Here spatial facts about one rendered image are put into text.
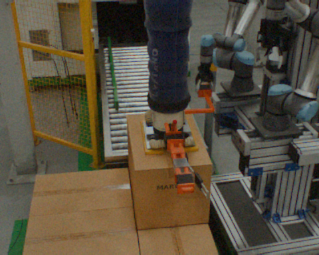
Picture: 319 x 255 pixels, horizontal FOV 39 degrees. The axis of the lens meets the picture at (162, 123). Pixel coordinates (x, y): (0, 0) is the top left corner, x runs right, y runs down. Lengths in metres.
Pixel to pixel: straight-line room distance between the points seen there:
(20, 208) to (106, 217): 1.18
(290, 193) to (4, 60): 2.21
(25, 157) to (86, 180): 1.08
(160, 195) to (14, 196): 1.69
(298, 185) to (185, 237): 0.94
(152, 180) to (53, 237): 0.63
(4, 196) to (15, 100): 0.77
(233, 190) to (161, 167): 1.17
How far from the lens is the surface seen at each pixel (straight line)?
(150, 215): 2.48
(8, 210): 3.69
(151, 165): 2.33
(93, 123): 3.75
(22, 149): 3.86
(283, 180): 3.00
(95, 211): 2.68
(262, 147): 2.54
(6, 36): 3.45
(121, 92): 4.03
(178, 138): 2.26
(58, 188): 2.89
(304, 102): 2.35
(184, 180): 1.96
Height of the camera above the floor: 2.28
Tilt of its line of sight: 30 degrees down
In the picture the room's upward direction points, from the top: straight up
